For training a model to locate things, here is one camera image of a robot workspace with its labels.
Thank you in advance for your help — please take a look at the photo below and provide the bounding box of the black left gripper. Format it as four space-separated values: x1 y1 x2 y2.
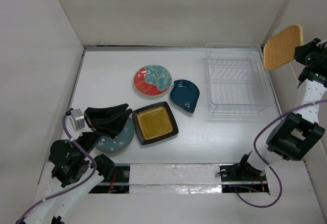
79 102 133 158

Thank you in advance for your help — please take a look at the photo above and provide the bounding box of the blue-grey blossom round plate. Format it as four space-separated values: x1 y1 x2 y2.
96 118 134 153

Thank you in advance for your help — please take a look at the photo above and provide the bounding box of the orange woven square plate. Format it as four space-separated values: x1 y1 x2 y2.
263 24 303 71

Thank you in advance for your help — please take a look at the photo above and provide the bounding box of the black and amber square plate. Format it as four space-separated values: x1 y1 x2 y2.
132 102 179 145

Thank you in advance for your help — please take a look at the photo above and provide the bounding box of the red and teal floral plate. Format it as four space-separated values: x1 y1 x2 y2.
133 65 172 96

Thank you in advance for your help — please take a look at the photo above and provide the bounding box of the dark blue leaf-shaped dish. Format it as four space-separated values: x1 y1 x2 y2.
170 79 200 114

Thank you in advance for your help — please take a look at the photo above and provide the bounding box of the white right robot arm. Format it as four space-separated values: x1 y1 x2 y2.
232 38 326 180

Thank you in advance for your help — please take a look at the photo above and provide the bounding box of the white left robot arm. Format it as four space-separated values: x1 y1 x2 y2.
17 104 132 223

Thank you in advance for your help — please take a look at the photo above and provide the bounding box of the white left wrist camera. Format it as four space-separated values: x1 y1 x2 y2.
68 108 85 131

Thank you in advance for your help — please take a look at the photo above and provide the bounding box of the white wire dish rack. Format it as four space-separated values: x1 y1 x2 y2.
205 43 275 114

